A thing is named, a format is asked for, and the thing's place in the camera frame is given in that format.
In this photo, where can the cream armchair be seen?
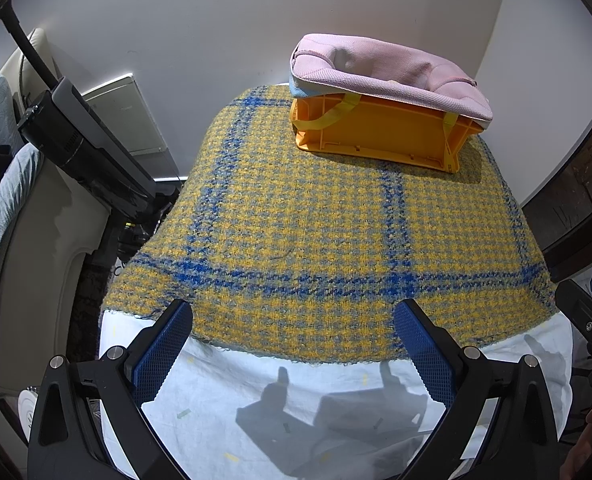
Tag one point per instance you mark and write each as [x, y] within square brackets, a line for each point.
[46, 240]

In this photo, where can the yellow blue plaid blanket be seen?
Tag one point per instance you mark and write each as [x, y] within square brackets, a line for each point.
[301, 220]

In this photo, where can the orange plastic crate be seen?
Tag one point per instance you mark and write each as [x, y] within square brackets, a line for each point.
[385, 130]

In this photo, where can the dark wooden door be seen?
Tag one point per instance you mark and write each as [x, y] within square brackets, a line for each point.
[575, 200]

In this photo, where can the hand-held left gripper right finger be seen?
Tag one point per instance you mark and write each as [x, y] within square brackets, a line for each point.
[425, 355]

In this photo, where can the person's right hand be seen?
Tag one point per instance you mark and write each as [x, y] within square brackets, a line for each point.
[588, 450]

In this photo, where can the grey black stick vacuum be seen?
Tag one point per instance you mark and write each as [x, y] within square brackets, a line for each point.
[86, 140]

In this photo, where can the white round object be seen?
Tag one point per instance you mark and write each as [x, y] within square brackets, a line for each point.
[27, 410]

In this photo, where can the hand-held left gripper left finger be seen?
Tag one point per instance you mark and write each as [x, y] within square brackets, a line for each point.
[163, 355]

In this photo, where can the white sheet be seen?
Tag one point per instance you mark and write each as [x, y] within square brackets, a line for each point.
[256, 390]

